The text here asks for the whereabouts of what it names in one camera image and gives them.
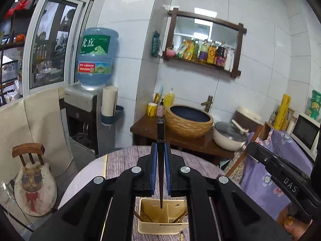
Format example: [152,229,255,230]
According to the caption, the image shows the wooden display shelf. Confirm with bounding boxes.
[0,0,33,106]

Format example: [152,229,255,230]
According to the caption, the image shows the yellow oil bottle purple label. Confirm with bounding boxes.
[199,39,209,63]

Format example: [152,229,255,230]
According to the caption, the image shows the paper cup stack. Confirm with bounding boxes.
[101,86,118,118]

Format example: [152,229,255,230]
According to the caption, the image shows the yellow seasoning bag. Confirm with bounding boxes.
[177,40,195,60]

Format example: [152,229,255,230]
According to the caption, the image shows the pale grey table cover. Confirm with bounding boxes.
[58,153,108,206]

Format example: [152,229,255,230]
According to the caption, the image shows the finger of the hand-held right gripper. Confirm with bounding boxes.
[247,142,279,172]

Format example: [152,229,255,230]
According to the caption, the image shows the blue paper roll holder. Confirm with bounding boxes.
[100,105,124,126]

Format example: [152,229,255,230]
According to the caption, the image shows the stack of green noodle cups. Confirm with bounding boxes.
[307,90,321,120]

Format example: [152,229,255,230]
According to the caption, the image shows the green wall packet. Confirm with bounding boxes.
[150,31,161,57]

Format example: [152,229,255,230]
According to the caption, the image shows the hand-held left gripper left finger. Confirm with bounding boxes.
[30,142,158,241]

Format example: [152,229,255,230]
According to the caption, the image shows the dark wooden framed shelf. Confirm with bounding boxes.
[163,7,247,79]

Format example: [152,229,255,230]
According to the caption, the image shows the white pot with glass lid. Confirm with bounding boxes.
[213,121,249,151]

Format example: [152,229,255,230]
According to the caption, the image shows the yellow cup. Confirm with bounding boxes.
[147,102,158,118]

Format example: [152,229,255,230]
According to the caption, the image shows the yellow wrap roll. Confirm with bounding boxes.
[273,94,291,131]

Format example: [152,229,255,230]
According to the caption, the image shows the wooden chair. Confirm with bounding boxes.
[12,143,46,167]

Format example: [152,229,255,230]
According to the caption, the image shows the beige board panel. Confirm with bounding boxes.
[0,88,76,171]

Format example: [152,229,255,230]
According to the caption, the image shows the purple floral blanket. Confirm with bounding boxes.
[226,128,316,221]

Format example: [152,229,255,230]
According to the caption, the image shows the blue water jug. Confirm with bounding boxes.
[76,27,119,91]

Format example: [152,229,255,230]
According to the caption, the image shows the black chopstick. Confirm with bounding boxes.
[157,119,165,209]

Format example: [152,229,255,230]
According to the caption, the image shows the yellow soap bottle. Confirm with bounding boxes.
[164,88,175,108]

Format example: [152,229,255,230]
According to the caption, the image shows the bronze faucet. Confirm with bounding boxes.
[201,95,213,113]

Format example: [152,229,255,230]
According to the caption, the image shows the sliding window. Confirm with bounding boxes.
[22,0,93,98]

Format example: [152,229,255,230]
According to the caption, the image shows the white ladle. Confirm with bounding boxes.
[231,119,249,133]

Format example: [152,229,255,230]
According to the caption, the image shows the wooden counter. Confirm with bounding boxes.
[130,115,241,165]

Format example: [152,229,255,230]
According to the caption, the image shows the grey water dispenser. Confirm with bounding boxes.
[59,85,118,158]

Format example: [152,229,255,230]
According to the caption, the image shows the round printed chair cushion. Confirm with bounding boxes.
[14,162,58,218]

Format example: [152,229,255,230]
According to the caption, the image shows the white plastic bottle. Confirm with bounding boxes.
[224,50,235,71]

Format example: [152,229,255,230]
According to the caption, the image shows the amber bottle yellow label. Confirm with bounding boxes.
[207,41,216,64]

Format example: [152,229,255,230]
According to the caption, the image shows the wicker sink basin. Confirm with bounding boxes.
[165,105,214,138]

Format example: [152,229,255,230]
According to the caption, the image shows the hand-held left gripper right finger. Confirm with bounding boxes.
[164,142,291,241]

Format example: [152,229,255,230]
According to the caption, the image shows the dark soy sauce bottle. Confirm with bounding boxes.
[215,41,226,67]

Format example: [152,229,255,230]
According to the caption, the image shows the cream plastic utensil holder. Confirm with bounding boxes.
[137,197,190,235]

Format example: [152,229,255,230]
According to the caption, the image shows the person's right hand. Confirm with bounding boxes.
[277,203,317,241]

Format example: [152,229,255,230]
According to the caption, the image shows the white microwave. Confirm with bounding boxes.
[291,113,321,160]

